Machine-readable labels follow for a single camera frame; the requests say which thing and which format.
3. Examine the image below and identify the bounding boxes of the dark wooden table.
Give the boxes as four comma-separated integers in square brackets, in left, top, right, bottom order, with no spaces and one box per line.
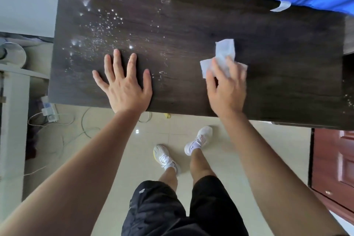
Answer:
[48,0,354,131]

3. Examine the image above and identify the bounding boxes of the person's white left shoe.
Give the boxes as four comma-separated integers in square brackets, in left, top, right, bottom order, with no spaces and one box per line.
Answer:
[153,144,181,176]

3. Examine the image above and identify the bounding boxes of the person's right forearm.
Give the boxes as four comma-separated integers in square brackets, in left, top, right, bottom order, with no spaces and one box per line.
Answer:
[220,112,349,236]

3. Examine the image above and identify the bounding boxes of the person's right leg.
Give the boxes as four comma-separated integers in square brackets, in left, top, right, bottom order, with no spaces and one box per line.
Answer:
[189,149,217,185]

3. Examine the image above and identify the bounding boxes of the person's right hand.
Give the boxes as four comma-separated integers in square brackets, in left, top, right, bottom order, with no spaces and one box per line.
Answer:
[206,56,247,119]

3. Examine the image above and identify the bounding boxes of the red wooden door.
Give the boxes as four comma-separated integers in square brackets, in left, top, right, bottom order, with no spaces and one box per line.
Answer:
[308,128,354,224]

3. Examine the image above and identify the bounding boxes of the person's left forearm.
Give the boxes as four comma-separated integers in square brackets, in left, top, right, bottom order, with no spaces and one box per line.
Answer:
[0,108,142,236]

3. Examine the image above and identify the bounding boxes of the person's left leg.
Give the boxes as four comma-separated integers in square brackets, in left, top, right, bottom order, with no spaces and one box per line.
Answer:
[158,166,179,192]

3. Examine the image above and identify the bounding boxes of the person's left hand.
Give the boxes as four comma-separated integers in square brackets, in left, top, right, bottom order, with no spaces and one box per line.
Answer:
[92,49,153,114]

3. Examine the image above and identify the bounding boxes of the white charger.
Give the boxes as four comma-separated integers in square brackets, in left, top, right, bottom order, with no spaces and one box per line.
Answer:
[41,96,59,123]

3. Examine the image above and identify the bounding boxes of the white tissue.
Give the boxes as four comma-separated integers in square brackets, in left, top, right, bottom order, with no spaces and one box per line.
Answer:
[199,39,249,79]

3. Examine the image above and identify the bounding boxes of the person's white right shoe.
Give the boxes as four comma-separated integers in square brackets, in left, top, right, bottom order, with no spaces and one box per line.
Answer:
[184,125,214,157]

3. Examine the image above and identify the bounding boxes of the person's leg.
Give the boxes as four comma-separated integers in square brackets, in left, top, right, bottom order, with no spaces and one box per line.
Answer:
[158,166,179,192]
[189,149,217,185]

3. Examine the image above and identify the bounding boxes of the white cable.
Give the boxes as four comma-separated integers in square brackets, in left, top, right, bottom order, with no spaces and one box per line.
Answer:
[23,107,153,177]

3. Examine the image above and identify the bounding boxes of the person's white shoe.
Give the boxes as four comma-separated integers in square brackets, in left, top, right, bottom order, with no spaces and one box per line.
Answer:
[184,125,214,157]
[153,144,181,176]

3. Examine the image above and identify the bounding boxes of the black shorts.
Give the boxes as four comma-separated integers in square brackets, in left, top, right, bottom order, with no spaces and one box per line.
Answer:
[121,175,249,236]

